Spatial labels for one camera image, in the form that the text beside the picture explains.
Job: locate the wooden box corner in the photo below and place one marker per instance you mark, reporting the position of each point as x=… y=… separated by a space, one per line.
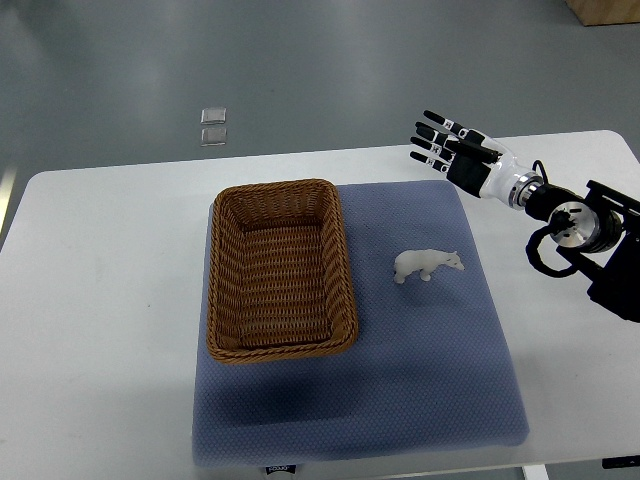
x=605 y=12

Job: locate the brown wicker basket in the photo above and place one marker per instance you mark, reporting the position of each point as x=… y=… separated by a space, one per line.
x=280 y=284

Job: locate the black table control panel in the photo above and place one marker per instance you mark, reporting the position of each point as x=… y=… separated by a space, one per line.
x=631 y=461

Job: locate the white toy polar bear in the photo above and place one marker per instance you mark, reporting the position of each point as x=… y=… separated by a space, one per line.
x=425 y=262

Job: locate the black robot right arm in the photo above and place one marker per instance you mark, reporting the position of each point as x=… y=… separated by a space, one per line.
x=596 y=235

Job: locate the blue textured mat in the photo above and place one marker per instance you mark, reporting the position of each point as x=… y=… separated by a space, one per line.
x=430 y=369

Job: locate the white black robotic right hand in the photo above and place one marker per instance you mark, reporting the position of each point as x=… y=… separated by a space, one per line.
x=471 y=160

